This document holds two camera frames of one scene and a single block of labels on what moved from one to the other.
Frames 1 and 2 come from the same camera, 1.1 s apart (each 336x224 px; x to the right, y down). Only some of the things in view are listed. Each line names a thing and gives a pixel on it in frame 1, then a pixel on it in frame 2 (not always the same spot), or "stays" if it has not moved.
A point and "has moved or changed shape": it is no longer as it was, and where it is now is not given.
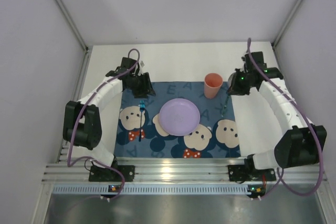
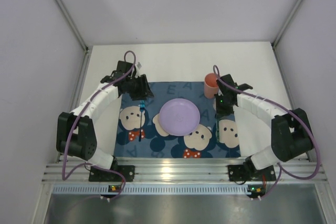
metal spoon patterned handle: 226,105 has moved or changed shape
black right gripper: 230,89 to 223,111
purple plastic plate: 179,117 stays
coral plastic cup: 212,83 stays
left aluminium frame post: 66,12 stays
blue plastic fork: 142,109 stays
